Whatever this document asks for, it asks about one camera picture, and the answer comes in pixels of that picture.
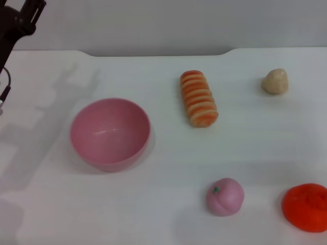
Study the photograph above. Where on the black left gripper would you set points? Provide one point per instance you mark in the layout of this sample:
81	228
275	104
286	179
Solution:
12	28

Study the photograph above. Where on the pink plastic bowl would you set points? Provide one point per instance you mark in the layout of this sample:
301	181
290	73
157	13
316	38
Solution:
110	132

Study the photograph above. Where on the orange striped bread roll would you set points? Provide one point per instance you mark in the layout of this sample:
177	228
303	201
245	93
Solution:
198	99

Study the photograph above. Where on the beige bun toy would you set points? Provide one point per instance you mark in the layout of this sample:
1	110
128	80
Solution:
275	82

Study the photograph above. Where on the pink peach toy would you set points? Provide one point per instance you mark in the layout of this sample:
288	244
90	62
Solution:
226	197

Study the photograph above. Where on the orange tangerine toy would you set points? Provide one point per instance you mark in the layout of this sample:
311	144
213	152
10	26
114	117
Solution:
305	208

